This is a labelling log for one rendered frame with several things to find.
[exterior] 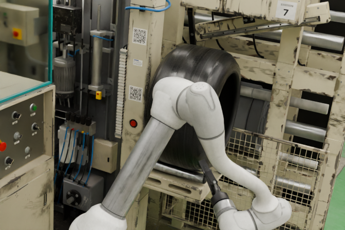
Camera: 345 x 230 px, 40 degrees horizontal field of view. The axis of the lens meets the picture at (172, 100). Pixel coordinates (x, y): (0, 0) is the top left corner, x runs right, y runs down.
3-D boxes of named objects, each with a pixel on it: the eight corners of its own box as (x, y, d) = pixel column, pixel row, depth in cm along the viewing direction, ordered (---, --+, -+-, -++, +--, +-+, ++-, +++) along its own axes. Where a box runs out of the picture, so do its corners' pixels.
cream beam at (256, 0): (178, 6, 243) (181, -23, 238) (196, 2, 264) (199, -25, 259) (298, 26, 221) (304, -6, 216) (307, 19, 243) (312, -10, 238)
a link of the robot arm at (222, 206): (217, 225, 196) (212, 213, 200) (238, 217, 197) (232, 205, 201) (216, 214, 189) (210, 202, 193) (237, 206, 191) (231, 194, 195)
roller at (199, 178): (142, 154, 240) (143, 160, 243) (138, 160, 237) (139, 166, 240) (207, 173, 228) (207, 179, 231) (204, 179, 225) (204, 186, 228)
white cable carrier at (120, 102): (114, 136, 251) (120, 48, 235) (119, 133, 255) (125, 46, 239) (122, 138, 249) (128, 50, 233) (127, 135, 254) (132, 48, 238)
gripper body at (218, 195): (213, 202, 194) (205, 184, 200) (214, 212, 200) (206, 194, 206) (230, 195, 195) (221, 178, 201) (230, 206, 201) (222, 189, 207)
